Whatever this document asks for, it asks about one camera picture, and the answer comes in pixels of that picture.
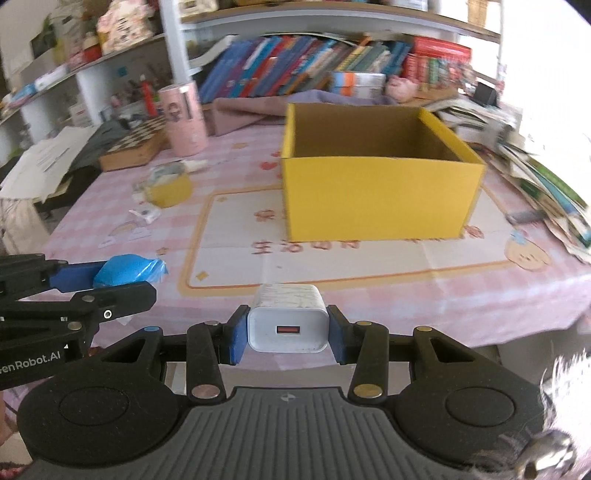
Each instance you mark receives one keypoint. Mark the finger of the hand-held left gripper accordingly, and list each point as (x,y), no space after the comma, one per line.
(124,297)
(69,277)

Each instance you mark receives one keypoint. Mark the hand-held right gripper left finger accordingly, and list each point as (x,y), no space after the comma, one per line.
(235,341)

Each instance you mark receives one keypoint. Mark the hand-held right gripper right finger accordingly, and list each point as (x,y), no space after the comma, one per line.
(338,341)

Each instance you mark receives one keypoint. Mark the blue packet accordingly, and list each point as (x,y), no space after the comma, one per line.
(124,270)

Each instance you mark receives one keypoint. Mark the white USB charger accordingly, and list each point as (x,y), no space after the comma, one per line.
(145,215)
(288,318)

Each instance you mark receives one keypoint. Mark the yellow tape roll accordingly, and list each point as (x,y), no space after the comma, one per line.
(168,191)

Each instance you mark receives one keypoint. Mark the glue bottle with blue label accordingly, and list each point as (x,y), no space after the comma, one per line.
(175,168)

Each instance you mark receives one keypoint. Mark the yellow cardboard box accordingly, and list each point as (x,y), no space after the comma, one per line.
(374,198)

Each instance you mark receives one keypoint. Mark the pink cylinder container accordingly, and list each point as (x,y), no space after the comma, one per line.
(182,122)

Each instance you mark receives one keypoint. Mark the pink checked tablecloth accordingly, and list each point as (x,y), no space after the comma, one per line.
(369,277)

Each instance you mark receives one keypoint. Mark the crumpled clear plastic wrapper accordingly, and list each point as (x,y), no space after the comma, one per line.
(141,189)

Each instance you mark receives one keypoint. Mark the stack of white papers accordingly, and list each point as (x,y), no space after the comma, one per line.
(46,159)

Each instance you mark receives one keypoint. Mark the dark grey cloth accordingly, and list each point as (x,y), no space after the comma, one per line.
(99,138)

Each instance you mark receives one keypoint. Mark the wooden chess board box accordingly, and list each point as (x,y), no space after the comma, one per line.
(131,147)

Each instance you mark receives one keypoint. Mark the pen holder with pens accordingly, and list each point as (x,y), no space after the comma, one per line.
(129,99)

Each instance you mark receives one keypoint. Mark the red bottle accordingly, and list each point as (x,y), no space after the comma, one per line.
(150,97)

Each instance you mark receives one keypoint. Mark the small grey bar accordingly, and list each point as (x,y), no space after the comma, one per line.
(524,217)

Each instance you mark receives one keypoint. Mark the purple cloth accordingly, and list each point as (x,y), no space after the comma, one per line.
(249,110)

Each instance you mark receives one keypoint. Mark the grey fluffy fur trim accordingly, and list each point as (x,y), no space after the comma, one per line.
(558,415)

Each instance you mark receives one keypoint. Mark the orange and white box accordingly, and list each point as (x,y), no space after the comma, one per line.
(358,84)

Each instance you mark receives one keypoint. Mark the white shelf unit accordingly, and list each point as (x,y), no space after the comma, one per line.
(175,41)

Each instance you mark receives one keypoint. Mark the pink pig toy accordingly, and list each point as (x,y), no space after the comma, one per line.
(400,88)

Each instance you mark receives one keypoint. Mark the pile of papers and booklets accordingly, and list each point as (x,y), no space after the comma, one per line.
(540,175)

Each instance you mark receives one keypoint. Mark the row of colourful books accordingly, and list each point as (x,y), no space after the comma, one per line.
(286,64)

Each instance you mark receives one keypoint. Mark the black phone stand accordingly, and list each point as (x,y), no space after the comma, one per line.
(487,93)

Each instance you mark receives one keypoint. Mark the row of red books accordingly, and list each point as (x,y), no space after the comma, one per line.
(438,57)

